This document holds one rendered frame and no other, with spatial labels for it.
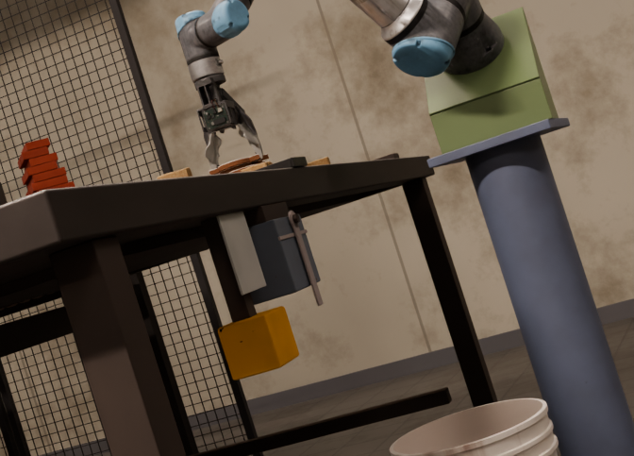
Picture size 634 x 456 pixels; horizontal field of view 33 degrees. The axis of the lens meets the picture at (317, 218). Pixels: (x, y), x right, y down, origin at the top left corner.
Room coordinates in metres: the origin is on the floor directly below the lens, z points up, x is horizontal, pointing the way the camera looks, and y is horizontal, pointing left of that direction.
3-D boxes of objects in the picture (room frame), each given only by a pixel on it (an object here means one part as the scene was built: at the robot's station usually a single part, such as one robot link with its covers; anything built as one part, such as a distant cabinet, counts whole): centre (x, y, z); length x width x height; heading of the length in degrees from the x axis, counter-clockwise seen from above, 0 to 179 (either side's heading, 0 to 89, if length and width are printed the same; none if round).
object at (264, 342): (1.58, 0.14, 0.74); 0.09 x 0.08 x 0.24; 162
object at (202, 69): (2.40, 0.13, 1.22); 0.08 x 0.08 x 0.05
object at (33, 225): (2.11, -0.01, 0.88); 2.08 x 0.09 x 0.06; 162
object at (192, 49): (2.40, 0.13, 1.30); 0.09 x 0.08 x 0.11; 43
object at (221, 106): (2.40, 0.14, 1.14); 0.09 x 0.08 x 0.12; 166
